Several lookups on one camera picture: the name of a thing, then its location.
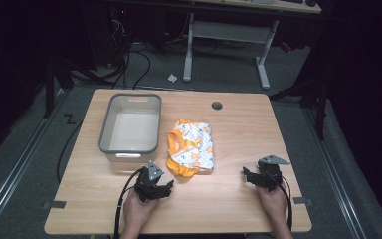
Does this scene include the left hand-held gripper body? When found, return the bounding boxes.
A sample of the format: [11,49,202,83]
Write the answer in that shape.
[133,160,167,203]

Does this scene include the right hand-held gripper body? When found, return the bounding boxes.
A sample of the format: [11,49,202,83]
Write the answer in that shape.
[256,154,291,192]

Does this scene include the person's left hand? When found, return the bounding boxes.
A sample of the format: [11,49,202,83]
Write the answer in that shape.
[122,188,161,231]

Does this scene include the person's right hand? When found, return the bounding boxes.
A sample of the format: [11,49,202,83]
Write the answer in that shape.
[256,183,289,221]

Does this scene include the orange and white printed garment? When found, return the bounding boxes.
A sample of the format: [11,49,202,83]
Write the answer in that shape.
[165,119,216,178]

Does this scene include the grey tape strip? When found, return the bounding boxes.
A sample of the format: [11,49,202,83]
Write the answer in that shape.
[292,196,314,206]
[49,200,68,210]

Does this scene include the grey plastic bin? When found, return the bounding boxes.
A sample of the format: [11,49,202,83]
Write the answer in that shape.
[97,93,163,164]

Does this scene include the black metal stand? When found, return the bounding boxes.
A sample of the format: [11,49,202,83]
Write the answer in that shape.
[268,74,331,141]
[41,56,76,120]

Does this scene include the white-legged desk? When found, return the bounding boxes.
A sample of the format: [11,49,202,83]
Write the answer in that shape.
[182,0,323,91]

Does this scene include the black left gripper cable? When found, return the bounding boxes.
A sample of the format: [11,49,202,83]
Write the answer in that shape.
[112,167,146,239]

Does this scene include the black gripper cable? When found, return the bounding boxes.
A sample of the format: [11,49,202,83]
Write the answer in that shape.
[112,167,146,239]
[277,180,293,232]

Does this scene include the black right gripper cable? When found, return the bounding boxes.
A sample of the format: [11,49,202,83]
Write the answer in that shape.
[277,180,293,232]

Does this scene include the metal floor rail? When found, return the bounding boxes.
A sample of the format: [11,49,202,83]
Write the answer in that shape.
[0,89,70,231]
[301,107,368,239]

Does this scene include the thin black floor cable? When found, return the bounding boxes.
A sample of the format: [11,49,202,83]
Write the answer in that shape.
[56,119,85,184]

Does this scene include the black floor cables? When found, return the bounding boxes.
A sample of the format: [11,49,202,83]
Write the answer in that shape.
[69,39,152,91]

